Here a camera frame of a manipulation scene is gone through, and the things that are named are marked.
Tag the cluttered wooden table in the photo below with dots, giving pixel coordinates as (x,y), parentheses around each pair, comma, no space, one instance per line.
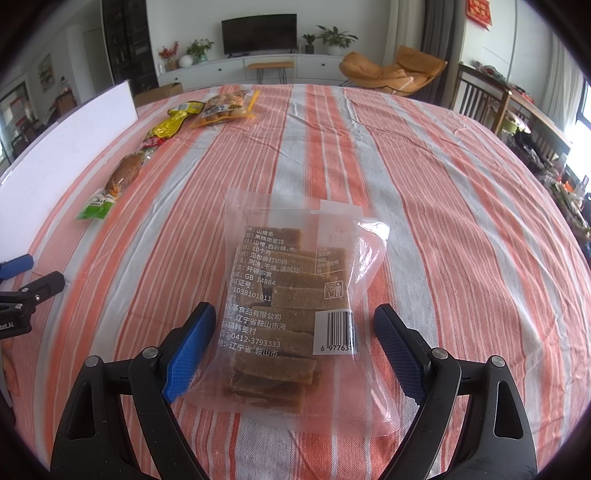
(540,138)

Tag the large leafy potted plant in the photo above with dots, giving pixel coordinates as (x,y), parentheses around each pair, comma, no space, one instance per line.
(337,38)

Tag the clear bag of brown bars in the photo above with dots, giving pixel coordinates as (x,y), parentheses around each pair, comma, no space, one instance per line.
(286,295)

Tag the yellow snack packet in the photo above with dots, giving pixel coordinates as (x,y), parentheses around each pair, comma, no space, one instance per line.
(168,124)

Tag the window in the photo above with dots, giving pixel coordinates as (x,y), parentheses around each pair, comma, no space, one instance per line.
(579,124)

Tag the orange striped bed cloth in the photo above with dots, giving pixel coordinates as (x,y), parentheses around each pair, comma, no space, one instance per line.
(438,230)

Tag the wooden stool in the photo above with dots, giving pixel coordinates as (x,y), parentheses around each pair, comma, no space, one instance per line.
(270,66)

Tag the green potted plant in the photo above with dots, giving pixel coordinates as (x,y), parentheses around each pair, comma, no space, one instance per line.
(199,48)

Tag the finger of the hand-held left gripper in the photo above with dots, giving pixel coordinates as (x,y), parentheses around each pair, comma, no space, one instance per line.
(18,266)
(44,286)

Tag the dark glass cabinet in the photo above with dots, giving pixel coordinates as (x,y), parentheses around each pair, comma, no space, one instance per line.
(129,41)

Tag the red wall decoration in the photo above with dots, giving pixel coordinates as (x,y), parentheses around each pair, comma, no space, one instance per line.
(479,11)

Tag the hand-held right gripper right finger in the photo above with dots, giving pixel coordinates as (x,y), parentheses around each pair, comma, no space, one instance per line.
(401,355)

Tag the orange lounge chair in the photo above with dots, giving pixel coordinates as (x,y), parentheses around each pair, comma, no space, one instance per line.
(392,74)

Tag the orange snack packet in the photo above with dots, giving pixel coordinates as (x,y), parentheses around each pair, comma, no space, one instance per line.
(221,108)

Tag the small dark potted plant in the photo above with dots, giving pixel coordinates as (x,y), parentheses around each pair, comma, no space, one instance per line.
(309,44)

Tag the wall picture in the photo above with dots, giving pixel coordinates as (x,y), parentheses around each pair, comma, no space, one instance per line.
(45,73)

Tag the wooden slat chair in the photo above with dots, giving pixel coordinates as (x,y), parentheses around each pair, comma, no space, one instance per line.
(475,92)

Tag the white round vase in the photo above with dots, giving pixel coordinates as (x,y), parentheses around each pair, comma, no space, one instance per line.
(185,61)

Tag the grey curtain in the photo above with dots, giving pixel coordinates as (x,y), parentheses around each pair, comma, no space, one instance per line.
(438,27)

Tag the red flower arrangement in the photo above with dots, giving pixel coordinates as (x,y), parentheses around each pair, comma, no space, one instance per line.
(168,53)

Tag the white cardboard box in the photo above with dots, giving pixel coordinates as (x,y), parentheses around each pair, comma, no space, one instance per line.
(69,147)

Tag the black television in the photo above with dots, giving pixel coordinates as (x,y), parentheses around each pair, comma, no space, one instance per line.
(258,34)

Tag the white television cabinet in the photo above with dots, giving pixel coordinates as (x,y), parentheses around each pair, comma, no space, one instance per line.
(217,69)

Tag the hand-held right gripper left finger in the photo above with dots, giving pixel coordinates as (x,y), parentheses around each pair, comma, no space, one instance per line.
(189,355)

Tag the brown cardboard box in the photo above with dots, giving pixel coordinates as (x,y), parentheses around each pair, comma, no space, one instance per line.
(159,92)

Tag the green meat snack packet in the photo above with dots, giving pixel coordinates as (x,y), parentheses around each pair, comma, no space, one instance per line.
(117,177)

